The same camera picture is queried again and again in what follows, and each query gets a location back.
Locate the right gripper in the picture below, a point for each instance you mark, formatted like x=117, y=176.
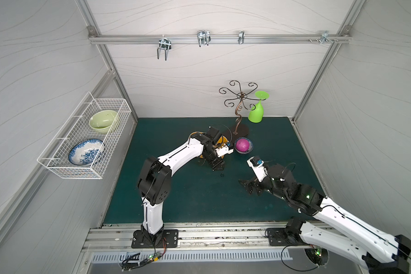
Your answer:
x=260, y=185

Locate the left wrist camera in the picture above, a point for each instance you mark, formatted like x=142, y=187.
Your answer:
x=224, y=149

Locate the metal double hook left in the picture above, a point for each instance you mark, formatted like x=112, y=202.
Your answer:
x=164, y=46

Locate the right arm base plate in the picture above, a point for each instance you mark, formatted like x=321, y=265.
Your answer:
x=283, y=237

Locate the blue white patterned plate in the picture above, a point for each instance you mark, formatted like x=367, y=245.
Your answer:
x=86, y=152

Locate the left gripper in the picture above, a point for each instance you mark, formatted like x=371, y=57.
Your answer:
x=216, y=158

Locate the green ceramic bowl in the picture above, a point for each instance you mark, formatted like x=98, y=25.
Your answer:
x=104, y=121

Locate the aluminium top rail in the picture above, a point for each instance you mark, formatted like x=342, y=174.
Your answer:
x=224, y=39

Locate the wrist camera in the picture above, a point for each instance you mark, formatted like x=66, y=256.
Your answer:
x=224, y=149
x=258, y=167

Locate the white vent grille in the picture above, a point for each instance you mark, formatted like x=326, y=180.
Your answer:
x=195, y=256

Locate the yellow plastic storage box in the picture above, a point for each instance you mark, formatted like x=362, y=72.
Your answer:
x=210, y=141

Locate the metal double hook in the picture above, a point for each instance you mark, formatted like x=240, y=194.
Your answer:
x=164, y=46
x=204, y=38

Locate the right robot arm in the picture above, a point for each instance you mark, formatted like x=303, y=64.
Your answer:
x=372, y=249

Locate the brown metal cup stand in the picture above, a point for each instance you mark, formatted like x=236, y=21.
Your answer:
x=239, y=129

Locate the metal double hook middle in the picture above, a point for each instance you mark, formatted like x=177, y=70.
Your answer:
x=204, y=38

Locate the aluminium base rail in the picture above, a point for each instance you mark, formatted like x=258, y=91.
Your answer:
x=191, y=236

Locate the small blue patterned bowl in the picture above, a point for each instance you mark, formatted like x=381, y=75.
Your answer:
x=251, y=148

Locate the white wire basket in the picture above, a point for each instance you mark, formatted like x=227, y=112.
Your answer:
x=76, y=129

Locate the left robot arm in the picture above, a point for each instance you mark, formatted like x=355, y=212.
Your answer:
x=155, y=178

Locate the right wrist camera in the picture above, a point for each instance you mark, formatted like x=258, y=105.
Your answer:
x=258, y=167

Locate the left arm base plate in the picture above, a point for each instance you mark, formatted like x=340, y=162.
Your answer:
x=165, y=238

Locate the magenta ball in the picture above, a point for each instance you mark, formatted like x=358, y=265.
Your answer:
x=242, y=145

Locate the metal hook right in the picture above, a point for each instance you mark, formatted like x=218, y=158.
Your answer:
x=324, y=38

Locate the green plastic goblet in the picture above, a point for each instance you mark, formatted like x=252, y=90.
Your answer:
x=257, y=112

